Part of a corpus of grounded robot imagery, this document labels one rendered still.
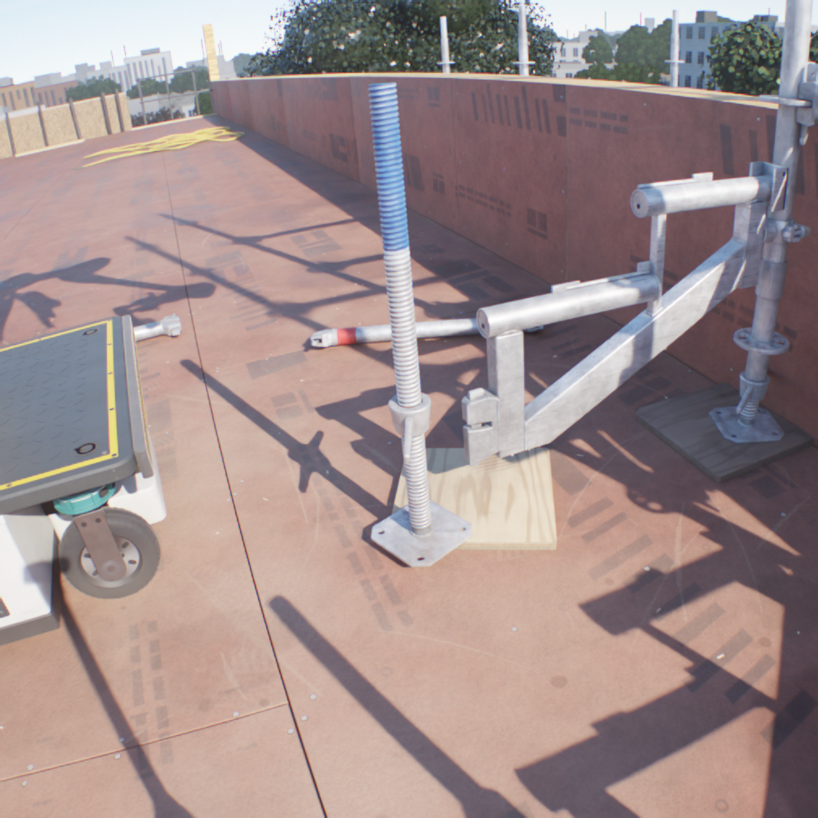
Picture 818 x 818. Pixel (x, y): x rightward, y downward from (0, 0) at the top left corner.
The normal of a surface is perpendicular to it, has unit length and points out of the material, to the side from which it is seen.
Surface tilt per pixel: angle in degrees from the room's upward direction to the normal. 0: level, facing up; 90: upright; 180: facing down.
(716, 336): 90
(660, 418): 0
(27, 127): 90
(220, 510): 0
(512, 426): 90
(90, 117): 90
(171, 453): 0
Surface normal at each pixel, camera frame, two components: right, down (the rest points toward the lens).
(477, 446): 0.16, 0.50
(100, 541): 0.41, 0.44
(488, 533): -0.07, -0.86
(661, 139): -0.93, 0.24
